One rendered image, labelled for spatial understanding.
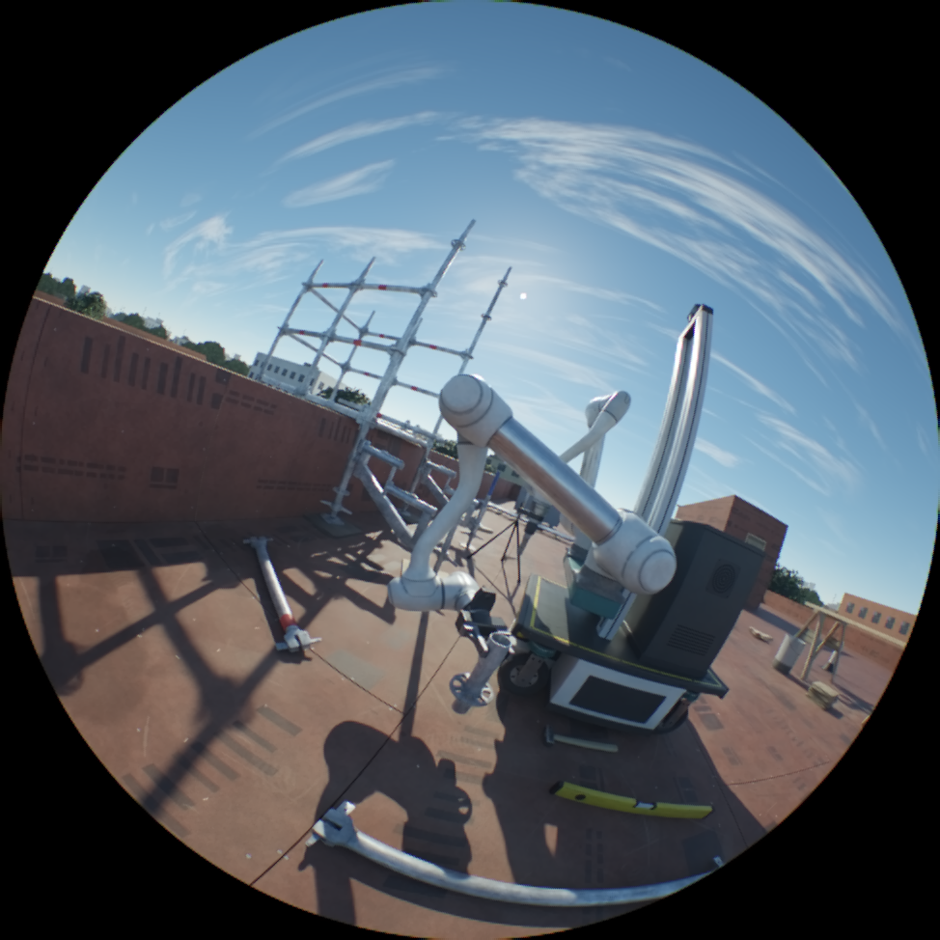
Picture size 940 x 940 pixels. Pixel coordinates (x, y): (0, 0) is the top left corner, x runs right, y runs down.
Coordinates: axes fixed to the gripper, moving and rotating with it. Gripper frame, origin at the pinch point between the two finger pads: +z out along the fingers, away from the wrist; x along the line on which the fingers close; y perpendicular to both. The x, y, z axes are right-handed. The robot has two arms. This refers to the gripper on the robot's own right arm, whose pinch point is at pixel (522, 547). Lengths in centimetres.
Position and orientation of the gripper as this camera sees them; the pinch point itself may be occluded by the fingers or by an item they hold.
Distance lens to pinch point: 137.7
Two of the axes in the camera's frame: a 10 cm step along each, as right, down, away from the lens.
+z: -3.8, 9.2, 0.2
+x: 2.6, 0.9, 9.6
